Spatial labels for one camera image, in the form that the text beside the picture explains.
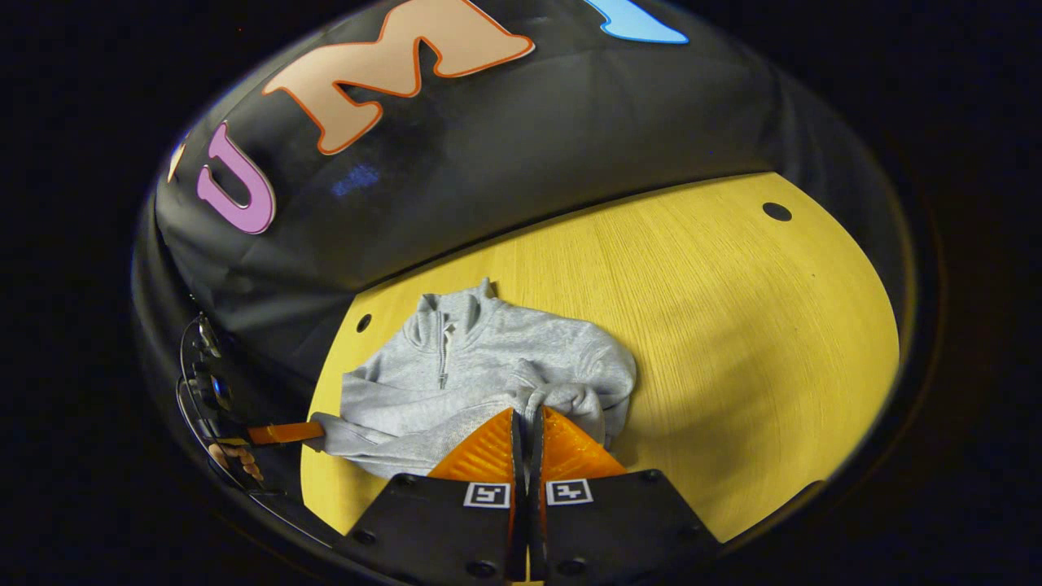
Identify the grey zip-neck sweatshirt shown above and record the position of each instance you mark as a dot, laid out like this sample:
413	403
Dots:
488	358

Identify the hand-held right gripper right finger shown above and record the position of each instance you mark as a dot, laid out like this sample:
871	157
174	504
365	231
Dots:
619	529

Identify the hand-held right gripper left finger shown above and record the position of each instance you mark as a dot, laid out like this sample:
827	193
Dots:
440	529

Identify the black backdrop cloth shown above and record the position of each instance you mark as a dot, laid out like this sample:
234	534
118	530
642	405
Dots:
529	138

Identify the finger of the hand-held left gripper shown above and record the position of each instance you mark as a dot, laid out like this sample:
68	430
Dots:
285	433

